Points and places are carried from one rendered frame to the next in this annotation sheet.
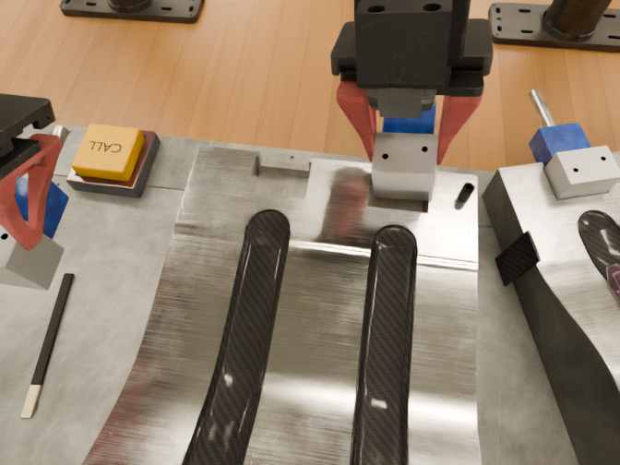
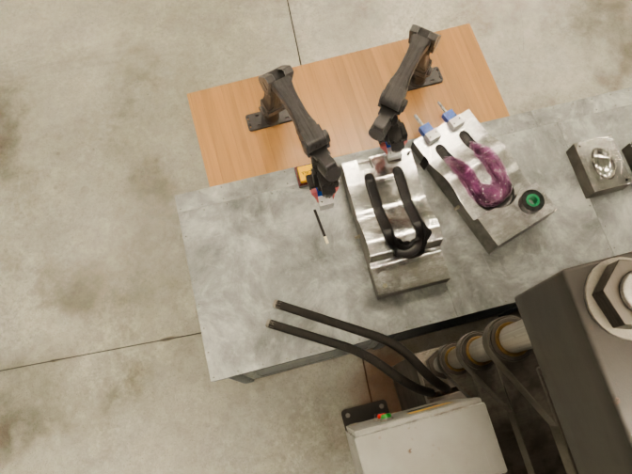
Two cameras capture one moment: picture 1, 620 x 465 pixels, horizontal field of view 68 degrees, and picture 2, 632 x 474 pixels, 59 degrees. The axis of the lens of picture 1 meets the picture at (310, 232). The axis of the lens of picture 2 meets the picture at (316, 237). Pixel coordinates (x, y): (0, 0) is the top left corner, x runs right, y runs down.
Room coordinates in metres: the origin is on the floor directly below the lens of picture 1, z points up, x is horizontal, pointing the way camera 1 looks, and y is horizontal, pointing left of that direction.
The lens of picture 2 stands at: (-0.45, 0.55, 2.75)
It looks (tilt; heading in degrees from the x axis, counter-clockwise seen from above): 73 degrees down; 334
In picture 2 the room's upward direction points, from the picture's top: 1 degrees counter-clockwise
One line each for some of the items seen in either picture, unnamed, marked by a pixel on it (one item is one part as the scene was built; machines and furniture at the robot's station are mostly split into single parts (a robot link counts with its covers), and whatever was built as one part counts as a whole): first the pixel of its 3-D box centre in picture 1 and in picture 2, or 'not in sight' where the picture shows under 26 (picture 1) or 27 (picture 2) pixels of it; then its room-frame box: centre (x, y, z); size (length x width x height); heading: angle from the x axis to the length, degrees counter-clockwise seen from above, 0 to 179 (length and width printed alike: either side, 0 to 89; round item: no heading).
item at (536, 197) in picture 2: not in sight; (530, 201); (-0.17, -0.42, 0.93); 0.08 x 0.08 x 0.04
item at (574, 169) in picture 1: (556, 140); (424, 128); (0.28, -0.26, 0.86); 0.13 x 0.05 x 0.05; 5
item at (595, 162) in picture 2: not in sight; (598, 166); (-0.14, -0.77, 0.84); 0.20 x 0.15 x 0.07; 168
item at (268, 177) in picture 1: (281, 184); (364, 165); (0.23, 0.02, 0.87); 0.05 x 0.05 x 0.04; 78
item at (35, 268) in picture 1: (31, 196); (322, 189); (0.20, 0.22, 0.94); 0.13 x 0.05 x 0.05; 168
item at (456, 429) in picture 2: not in sight; (388, 435); (-0.64, 0.38, 0.74); 0.31 x 0.22 x 1.47; 78
